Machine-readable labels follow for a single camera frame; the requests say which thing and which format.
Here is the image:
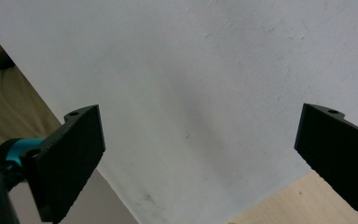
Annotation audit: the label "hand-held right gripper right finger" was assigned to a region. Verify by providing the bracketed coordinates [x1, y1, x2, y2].
[294, 103, 358, 220]

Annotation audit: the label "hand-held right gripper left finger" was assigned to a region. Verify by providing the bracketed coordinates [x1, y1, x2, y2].
[21, 104, 107, 224]

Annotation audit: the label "olive cloth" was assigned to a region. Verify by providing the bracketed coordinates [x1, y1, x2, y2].
[0, 21, 62, 166]

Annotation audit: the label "light wooden board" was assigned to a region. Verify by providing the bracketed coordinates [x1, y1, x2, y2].
[226, 170, 358, 224]

